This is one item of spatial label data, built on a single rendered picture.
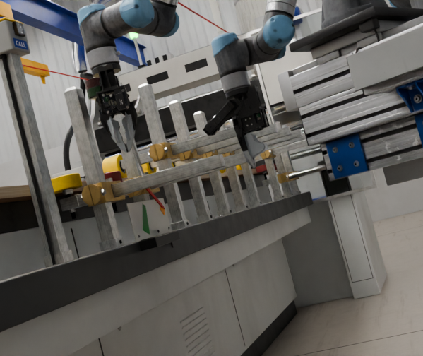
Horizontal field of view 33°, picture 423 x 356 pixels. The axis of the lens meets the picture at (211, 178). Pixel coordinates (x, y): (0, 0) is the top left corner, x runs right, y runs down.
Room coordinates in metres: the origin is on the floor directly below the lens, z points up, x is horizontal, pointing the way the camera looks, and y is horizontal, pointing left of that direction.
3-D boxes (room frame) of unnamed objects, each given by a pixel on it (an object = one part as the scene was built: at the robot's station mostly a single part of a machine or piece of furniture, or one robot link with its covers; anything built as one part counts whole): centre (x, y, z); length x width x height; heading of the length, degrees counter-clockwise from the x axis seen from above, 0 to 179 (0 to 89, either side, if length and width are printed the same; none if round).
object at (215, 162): (1.75, 0.17, 0.84); 0.44 x 0.03 x 0.04; 73
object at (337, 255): (4.91, -0.12, 0.95); 1.65 x 0.70 x 1.90; 73
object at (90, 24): (1.74, 0.18, 1.23); 0.09 x 0.08 x 0.11; 60
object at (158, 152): (2.24, 0.12, 0.95); 0.14 x 0.06 x 0.05; 163
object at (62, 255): (1.49, 0.35, 0.93); 0.05 x 0.05 x 0.45; 73
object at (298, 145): (3.68, -0.38, 0.95); 0.50 x 0.04 x 0.04; 73
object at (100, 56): (1.74, 0.18, 1.15); 0.08 x 0.08 x 0.05
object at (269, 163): (3.66, -0.31, 0.89); 0.04 x 0.04 x 0.48; 73
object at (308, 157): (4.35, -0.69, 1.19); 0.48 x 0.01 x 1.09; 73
